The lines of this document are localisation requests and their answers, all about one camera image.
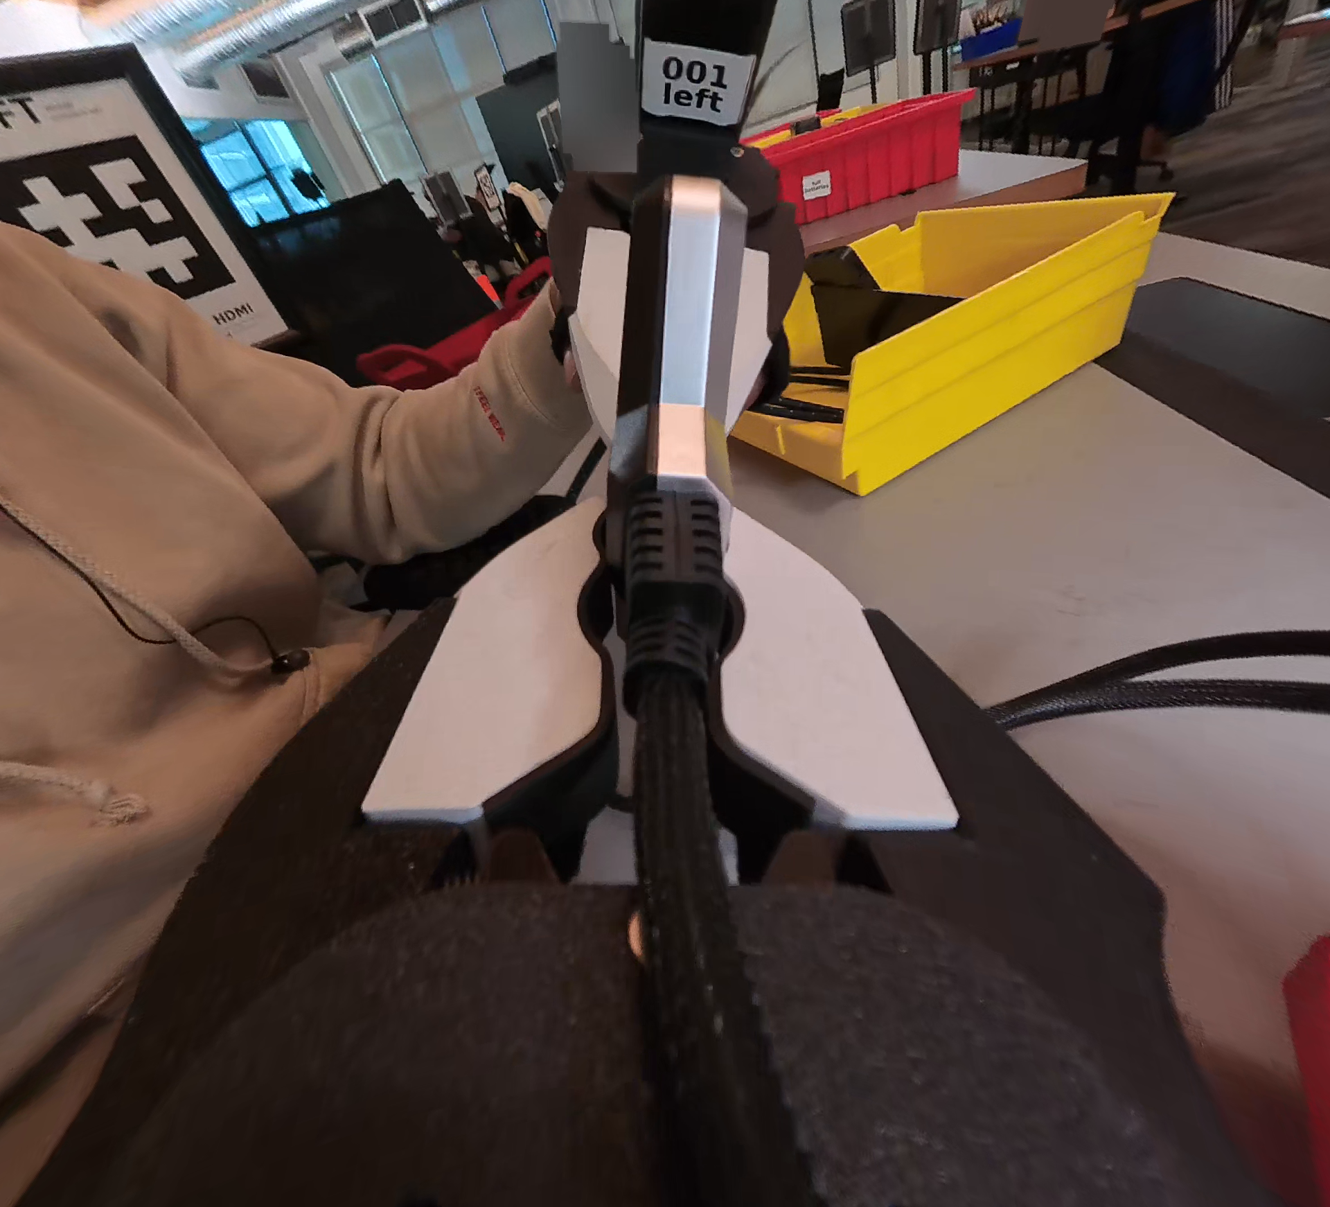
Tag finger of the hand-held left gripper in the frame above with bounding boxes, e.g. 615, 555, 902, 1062
716, 246, 781, 433
571, 224, 633, 444

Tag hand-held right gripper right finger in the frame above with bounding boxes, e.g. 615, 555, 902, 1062
711, 515, 961, 881

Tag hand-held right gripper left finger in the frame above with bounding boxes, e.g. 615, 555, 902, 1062
361, 496, 620, 878

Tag black braided hdmi cable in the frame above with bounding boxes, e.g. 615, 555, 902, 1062
748, 367, 850, 428

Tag yellow storage bin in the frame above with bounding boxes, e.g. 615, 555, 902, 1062
728, 189, 1178, 496

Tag red storage bin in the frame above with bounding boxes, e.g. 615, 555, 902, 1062
1282, 936, 1330, 1207

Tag person's left hand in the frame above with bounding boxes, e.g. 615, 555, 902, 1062
548, 285, 583, 394

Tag black panel on stand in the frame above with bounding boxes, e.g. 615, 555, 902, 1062
841, 0, 896, 78
913, 0, 970, 57

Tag black clip microphone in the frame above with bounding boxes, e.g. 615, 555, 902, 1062
64, 545, 312, 677

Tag red ribbed bin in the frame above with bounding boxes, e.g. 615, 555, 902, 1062
743, 90, 975, 228

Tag dark grey cabinet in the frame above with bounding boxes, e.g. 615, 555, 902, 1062
475, 57, 563, 182

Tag large black panel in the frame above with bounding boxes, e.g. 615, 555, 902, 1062
250, 177, 501, 386

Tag person's beige hoodie torso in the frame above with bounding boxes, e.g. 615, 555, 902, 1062
0, 224, 386, 1124

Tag black framed marker sign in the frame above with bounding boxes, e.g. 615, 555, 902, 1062
0, 45, 304, 351

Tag red tub with handles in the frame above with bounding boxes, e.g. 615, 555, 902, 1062
358, 257, 555, 391

